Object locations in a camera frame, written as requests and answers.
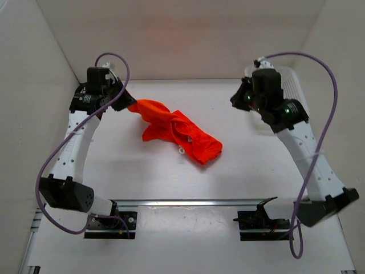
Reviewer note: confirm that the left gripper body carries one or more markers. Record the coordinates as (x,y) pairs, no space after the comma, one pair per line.
(112,92)

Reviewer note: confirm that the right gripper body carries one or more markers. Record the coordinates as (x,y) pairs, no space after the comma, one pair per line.
(254,103)

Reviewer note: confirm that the orange shorts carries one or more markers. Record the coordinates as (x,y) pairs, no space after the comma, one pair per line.
(175,127)

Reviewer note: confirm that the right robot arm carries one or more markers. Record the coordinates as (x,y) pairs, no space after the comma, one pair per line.
(326,193)

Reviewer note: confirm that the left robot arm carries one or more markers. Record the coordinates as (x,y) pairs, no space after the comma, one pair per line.
(63,187)

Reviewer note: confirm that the white plastic basket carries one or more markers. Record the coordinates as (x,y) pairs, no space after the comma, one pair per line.
(291,90)

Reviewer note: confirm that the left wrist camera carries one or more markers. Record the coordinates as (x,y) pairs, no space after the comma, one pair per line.
(100,79)

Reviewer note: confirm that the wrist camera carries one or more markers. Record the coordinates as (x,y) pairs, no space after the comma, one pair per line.
(266,80)
(100,79)

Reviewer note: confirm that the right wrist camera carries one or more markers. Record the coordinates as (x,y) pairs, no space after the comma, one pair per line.
(266,80)

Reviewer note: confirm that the aluminium front rail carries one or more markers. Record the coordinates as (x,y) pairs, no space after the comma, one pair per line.
(187,203)

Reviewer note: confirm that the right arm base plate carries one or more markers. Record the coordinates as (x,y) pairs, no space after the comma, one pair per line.
(258,226)

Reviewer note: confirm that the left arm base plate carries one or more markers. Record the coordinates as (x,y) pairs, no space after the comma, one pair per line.
(112,228)

